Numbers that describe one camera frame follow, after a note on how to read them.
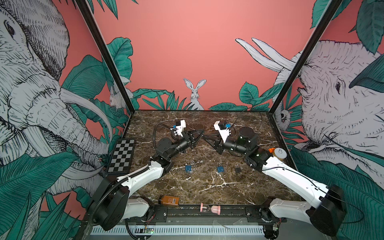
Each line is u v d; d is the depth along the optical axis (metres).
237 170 0.90
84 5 0.69
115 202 0.41
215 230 0.70
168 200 0.75
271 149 0.96
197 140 0.66
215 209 0.74
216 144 0.63
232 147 0.61
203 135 0.67
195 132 0.69
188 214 0.75
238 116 1.19
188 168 0.90
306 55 0.86
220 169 0.89
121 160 0.89
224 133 0.60
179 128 0.69
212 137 0.61
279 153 0.92
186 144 0.65
